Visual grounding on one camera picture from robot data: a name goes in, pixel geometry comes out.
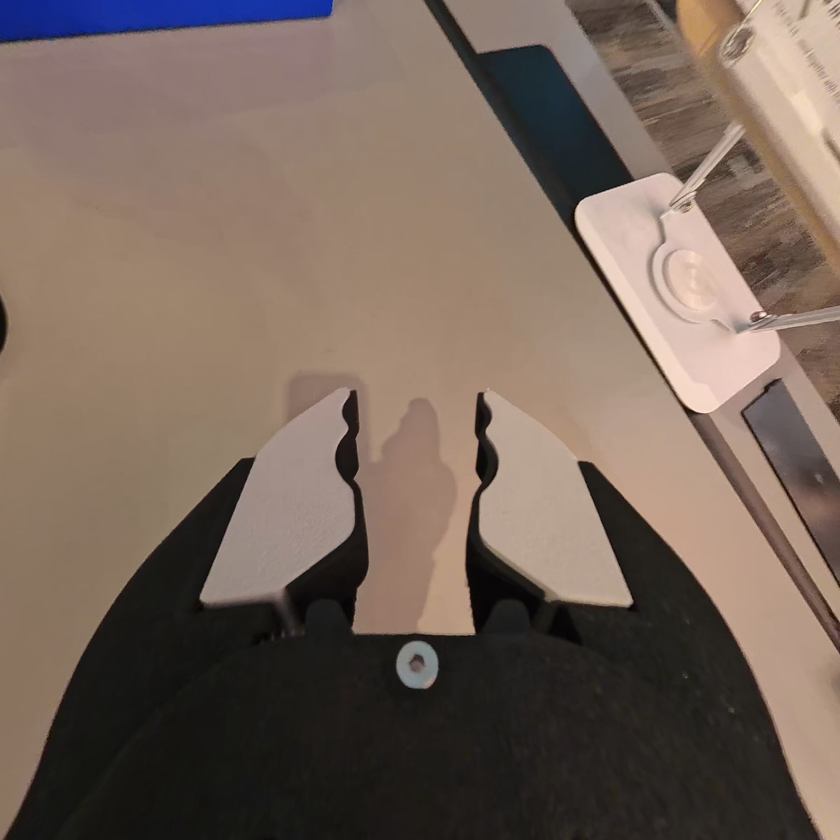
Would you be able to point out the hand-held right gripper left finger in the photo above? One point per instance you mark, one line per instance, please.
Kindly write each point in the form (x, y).
(282, 525)

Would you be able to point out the blue plastic bin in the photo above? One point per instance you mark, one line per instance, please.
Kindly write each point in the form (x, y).
(164, 16)

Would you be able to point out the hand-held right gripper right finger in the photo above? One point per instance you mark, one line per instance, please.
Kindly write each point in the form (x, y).
(551, 531)

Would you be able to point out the wooden backing board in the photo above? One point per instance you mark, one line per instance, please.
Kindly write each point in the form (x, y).
(787, 197)

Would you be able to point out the black desk flap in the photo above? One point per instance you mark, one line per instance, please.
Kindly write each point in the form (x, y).
(794, 472)
(551, 131)

